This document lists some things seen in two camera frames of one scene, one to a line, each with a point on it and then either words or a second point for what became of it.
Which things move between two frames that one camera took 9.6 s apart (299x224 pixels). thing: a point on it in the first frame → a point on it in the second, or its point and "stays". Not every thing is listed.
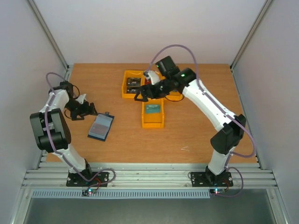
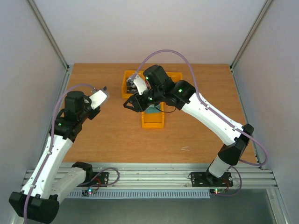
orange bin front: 153,121 stays
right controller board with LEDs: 217,191 stays
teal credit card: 153,108 stays
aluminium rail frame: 148,176 stays
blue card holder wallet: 100,126 → 108,96
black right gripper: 148,91 → 139,102
